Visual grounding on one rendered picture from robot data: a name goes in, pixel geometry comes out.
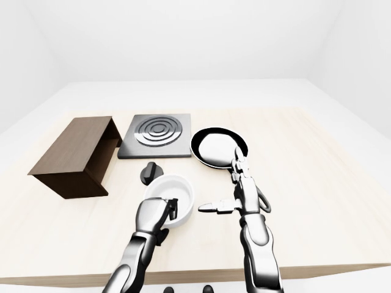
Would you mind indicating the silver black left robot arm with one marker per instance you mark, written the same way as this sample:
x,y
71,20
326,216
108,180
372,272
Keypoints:
x,y
131,262

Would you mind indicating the flat dark stove plate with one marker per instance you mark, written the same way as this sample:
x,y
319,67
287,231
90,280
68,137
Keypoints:
x,y
155,134

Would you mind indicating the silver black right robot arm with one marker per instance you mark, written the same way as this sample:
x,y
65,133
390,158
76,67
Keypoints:
x,y
259,253

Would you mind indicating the round black knob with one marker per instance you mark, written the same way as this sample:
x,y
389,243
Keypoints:
x,y
149,172

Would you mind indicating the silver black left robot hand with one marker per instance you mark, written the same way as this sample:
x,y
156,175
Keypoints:
x,y
151,213

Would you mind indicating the brown wooden cabinet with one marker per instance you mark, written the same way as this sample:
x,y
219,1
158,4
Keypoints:
x,y
68,148

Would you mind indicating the black frying pan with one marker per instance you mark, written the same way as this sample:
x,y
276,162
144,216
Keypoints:
x,y
214,146

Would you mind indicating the small dark rounded shape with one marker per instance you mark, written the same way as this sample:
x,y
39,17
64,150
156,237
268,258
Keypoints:
x,y
168,290
208,289

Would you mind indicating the white bowl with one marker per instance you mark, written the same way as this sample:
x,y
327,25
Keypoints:
x,y
174,189

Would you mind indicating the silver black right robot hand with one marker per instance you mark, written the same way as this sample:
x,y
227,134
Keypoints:
x,y
249,195

